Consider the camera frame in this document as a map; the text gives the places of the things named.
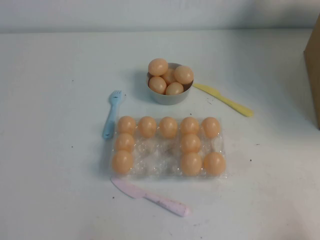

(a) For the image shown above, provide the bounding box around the orange plastic egg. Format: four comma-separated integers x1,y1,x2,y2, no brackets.
165,82,185,96
114,132,135,153
137,116,157,139
148,75,168,95
174,65,195,85
158,116,179,140
117,115,137,135
147,58,169,77
111,149,135,175
180,152,203,176
162,68,179,85
203,151,227,176
201,116,221,139
180,133,202,154
180,116,200,136

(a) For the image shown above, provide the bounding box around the clear plastic egg tray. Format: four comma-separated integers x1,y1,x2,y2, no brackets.
103,116,230,181

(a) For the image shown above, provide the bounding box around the brown cardboard box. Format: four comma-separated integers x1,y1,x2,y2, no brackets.
303,27,320,131

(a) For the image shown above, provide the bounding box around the grey round bowl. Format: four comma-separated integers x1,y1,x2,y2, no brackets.
145,62,195,105

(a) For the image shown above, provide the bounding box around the blue plastic fork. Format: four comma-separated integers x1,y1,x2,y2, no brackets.
101,89,127,140

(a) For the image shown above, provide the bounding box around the yellow plastic knife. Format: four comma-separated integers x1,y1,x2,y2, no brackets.
192,82,255,118

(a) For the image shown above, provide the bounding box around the pink plastic knife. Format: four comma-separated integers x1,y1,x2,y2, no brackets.
110,176,191,217

